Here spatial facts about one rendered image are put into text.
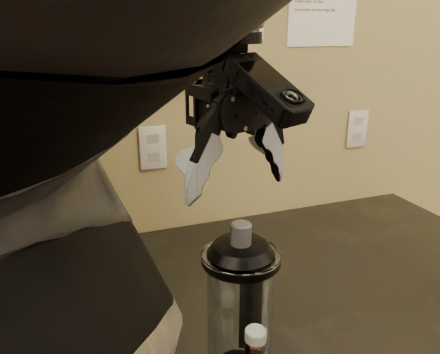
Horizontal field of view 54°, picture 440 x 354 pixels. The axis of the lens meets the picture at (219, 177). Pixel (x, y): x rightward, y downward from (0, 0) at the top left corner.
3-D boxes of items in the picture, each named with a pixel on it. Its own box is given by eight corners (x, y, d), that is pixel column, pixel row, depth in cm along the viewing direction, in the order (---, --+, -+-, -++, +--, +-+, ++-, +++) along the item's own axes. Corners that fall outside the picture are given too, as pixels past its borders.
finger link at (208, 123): (205, 171, 53) (239, 109, 53) (214, 174, 51) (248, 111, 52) (178, 154, 50) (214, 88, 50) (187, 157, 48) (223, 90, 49)
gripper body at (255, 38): (230, 121, 60) (231, 31, 56) (272, 133, 54) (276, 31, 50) (184, 129, 56) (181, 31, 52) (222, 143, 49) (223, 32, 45)
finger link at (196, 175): (169, 194, 55) (203, 132, 56) (194, 209, 51) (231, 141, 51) (151, 185, 53) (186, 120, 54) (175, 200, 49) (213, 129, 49)
